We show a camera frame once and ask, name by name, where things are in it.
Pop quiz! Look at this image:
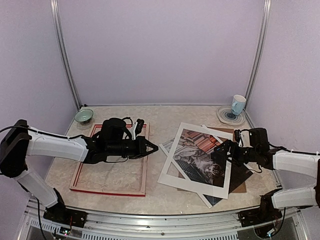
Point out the red wooden picture frame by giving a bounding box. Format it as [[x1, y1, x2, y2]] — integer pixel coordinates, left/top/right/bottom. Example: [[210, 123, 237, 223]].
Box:
[[68, 122, 151, 198]]

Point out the brown frame backing board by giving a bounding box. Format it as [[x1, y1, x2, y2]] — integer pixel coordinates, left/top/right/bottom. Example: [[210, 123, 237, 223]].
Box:
[[175, 127, 248, 194]]

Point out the green ceramic bowl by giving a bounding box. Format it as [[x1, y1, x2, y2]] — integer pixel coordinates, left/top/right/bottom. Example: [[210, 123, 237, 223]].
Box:
[[74, 109, 94, 124]]

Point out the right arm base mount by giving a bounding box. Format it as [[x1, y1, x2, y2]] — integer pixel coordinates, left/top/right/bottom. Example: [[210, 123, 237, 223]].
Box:
[[238, 194, 283, 227]]

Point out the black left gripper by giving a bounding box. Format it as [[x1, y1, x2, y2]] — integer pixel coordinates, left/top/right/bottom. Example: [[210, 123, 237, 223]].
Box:
[[107, 135, 159, 160]]

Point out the aluminium enclosure frame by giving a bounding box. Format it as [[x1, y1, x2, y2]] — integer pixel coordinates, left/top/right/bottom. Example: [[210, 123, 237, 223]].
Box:
[[23, 0, 307, 240]]

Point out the light blue ceramic mug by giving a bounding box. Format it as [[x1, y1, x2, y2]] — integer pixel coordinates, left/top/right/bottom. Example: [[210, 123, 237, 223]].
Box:
[[231, 94, 247, 116]]

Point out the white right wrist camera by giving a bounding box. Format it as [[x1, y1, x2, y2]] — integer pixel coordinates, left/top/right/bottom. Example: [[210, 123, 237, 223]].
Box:
[[234, 129, 250, 147]]

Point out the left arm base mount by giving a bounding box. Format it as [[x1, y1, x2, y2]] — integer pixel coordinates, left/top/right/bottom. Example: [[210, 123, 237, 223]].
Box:
[[43, 203, 88, 228]]

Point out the cat and books photo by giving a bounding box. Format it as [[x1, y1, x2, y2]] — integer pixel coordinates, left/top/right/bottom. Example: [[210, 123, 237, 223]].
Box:
[[160, 127, 233, 190]]

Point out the round swirl pattern plate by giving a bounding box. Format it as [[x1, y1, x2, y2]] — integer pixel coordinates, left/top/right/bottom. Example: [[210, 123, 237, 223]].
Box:
[[216, 105, 246, 126]]

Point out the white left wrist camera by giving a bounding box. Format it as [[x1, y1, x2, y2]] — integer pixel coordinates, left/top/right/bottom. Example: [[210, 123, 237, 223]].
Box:
[[130, 119, 145, 140]]

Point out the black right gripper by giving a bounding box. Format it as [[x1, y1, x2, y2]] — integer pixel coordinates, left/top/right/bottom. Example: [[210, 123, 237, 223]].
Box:
[[214, 139, 259, 167]]

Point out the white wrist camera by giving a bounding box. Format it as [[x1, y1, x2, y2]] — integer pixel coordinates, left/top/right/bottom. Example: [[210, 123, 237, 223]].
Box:
[[234, 129, 250, 147], [130, 119, 145, 140]]

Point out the white mat board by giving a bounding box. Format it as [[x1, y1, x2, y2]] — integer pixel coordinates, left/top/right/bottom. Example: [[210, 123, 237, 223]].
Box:
[[158, 122, 231, 199]]

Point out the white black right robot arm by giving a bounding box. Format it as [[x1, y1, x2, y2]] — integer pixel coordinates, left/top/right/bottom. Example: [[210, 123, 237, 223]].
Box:
[[212, 127, 320, 222]]

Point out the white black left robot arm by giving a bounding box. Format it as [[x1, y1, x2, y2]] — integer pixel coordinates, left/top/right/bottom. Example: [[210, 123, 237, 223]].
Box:
[[0, 117, 159, 223]]

